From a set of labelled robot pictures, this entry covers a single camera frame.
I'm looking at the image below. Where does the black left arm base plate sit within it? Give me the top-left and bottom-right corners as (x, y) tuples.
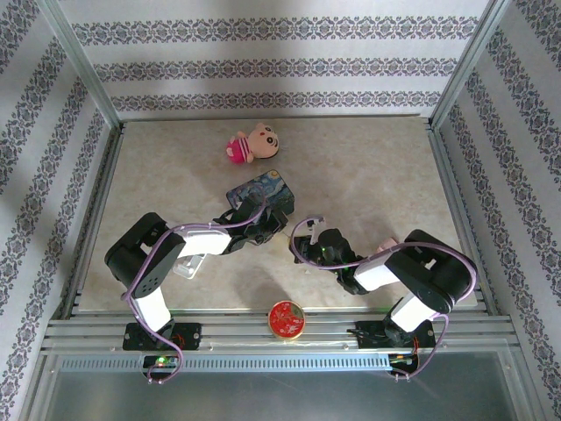
(122, 322), (203, 352)

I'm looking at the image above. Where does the clear plastic holder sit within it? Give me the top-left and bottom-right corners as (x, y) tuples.
(172, 253), (207, 281)

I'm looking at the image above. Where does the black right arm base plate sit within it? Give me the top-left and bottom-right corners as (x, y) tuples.
(355, 319), (436, 352)

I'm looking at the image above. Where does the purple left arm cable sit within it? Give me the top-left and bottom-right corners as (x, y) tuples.
(121, 187), (269, 386)

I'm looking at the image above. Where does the aluminium frame corner post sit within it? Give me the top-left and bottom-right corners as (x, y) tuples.
(430, 0), (513, 129)
(37, 0), (123, 129)

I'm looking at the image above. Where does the aluminium side rail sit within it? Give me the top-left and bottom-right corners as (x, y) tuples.
(425, 121), (499, 315)
(60, 121), (124, 318)

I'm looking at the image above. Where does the red round tin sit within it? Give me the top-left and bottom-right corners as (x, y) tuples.
(267, 299), (307, 341)

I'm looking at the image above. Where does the grey slotted cable duct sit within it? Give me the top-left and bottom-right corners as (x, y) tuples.
(58, 353), (392, 373)

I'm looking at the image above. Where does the pink plush doll toy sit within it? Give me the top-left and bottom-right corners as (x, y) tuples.
(226, 122), (282, 166)

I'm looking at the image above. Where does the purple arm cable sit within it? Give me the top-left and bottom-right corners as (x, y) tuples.
(121, 187), (269, 386)
(288, 215), (479, 382)

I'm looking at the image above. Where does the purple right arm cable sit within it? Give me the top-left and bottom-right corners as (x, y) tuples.
(288, 215), (479, 382)

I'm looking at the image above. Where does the white cable bracket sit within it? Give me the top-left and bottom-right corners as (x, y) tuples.
(305, 217), (328, 246)

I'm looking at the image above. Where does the blue starry night card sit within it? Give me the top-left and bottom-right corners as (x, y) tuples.
(224, 169), (296, 217)

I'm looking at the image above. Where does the aluminium rail bench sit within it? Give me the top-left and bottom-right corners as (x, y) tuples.
(40, 305), (515, 353)

